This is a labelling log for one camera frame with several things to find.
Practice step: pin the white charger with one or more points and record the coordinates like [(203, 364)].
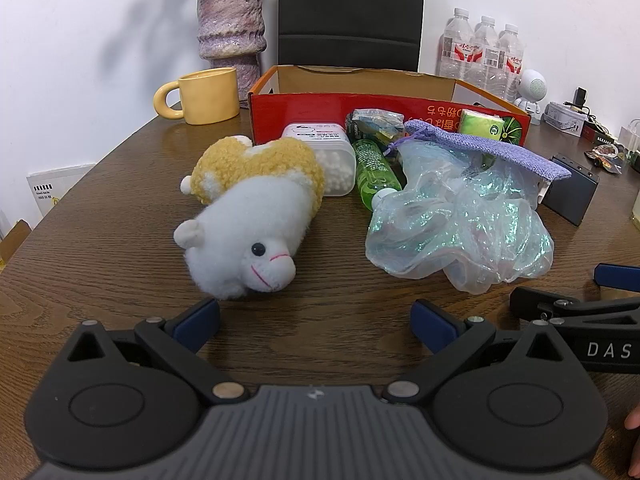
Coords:
[(630, 135)]

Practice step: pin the white rectangular device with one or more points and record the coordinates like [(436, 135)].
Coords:
[(562, 117)]

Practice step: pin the dark blue printed packet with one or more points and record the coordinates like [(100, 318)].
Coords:
[(372, 122)]

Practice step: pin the iridescent clear plastic bag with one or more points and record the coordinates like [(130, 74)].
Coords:
[(450, 230)]

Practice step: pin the green tissue packet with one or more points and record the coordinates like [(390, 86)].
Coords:
[(480, 125)]

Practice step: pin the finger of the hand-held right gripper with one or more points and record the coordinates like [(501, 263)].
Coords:
[(535, 302), (615, 275)]

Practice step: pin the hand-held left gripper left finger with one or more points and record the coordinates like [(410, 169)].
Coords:
[(197, 322)]

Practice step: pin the yellow ceramic mug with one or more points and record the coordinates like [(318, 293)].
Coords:
[(210, 95)]

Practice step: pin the clear water bottle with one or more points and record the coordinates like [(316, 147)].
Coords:
[(485, 55), (511, 65), (452, 45)]

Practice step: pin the red cardboard box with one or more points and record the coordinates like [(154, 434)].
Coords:
[(300, 110)]

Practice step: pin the green plastic bottle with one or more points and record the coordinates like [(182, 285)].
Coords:
[(372, 170)]

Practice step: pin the purple textured vase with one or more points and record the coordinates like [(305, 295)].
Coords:
[(227, 25)]

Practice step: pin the black rectangular device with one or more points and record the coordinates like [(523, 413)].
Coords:
[(570, 195)]

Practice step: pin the white robot figure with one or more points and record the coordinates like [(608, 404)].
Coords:
[(532, 85)]

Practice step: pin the small black adapter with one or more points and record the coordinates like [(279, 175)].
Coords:
[(580, 96)]

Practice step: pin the translucent cotton ball container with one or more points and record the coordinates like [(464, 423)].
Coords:
[(335, 160)]

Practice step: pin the person's right hand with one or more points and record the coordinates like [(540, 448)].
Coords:
[(634, 417)]

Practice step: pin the white paper box on floor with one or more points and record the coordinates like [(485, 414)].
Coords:
[(55, 192)]

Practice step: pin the black chair back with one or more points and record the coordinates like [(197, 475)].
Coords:
[(350, 10)]

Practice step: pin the small snack packet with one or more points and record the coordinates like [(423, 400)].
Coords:
[(607, 152)]

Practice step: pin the purple knitted pouch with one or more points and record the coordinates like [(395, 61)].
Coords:
[(500, 152)]

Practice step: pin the dark red small box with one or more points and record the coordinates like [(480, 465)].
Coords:
[(600, 135)]

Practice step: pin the brown cardboard piece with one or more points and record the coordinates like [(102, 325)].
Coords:
[(15, 240)]

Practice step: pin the white and yellow plush toy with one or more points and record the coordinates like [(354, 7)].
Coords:
[(240, 220)]

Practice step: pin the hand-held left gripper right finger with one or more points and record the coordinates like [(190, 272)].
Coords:
[(432, 322)]

